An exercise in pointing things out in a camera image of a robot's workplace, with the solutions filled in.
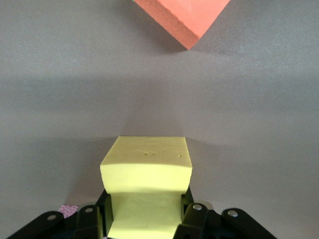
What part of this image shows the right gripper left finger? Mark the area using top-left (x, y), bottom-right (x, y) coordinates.
top-left (7, 191), bottom-right (112, 239)

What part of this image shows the brown table mat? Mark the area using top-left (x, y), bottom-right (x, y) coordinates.
top-left (0, 0), bottom-right (319, 239)

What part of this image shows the pink foam cube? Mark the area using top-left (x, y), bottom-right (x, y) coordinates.
top-left (58, 204), bottom-right (79, 219)

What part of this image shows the orange foam cube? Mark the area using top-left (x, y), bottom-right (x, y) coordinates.
top-left (133, 0), bottom-right (231, 50)

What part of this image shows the yellow foam cube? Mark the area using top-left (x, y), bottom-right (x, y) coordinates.
top-left (99, 135), bottom-right (194, 239)

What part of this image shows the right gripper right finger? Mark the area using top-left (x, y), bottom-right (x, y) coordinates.
top-left (175, 186), bottom-right (275, 239)

